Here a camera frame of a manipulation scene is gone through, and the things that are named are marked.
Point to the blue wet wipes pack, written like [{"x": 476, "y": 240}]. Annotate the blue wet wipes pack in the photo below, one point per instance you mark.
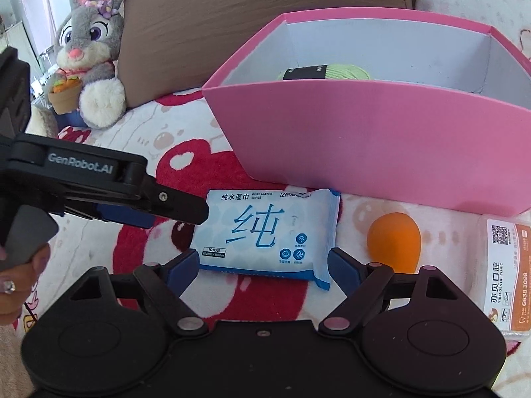
[{"x": 265, "y": 232}]

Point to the orange makeup sponge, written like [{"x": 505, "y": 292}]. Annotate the orange makeup sponge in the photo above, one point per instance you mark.
[{"x": 394, "y": 238}]

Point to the grey plush bunny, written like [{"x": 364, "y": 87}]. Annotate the grey plush bunny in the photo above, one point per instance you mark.
[{"x": 89, "y": 49}]

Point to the green yarn ball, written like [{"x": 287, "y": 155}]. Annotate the green yarn ball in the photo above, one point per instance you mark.
[{"x": 332, "y": 70}]

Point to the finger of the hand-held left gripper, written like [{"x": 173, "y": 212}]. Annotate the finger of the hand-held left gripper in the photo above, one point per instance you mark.
[
  {"x": 124, "y": 216},
  {"x": 182, "y": 209}
]

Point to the red bear printed blanket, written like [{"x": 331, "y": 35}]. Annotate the red bear printed blanket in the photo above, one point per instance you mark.
[{"x": 166, "y": 132}]

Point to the person's left hand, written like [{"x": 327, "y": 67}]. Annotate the person's left hand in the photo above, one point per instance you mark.
[{"x": 18, "y": 286}]

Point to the white orange floss pick box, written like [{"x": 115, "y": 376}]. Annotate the white orange floss pick box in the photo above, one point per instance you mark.
[{"x": 508, "y": 282}]

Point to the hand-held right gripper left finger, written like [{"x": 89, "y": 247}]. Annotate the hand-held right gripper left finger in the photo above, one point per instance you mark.
[{"x": 182, "y": 269}]

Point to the pink cardboard box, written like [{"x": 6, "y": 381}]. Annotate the pink cardboard box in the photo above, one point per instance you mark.
[{"x": 365, "y": 145}]

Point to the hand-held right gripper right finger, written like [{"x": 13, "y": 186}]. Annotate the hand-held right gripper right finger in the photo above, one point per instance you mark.
[{"x": 343, "y": 267}]

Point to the brown embroidered pillow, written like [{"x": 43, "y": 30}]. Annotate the brown embroidered pillow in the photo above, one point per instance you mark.
[{"x": 199, "y": 37}]

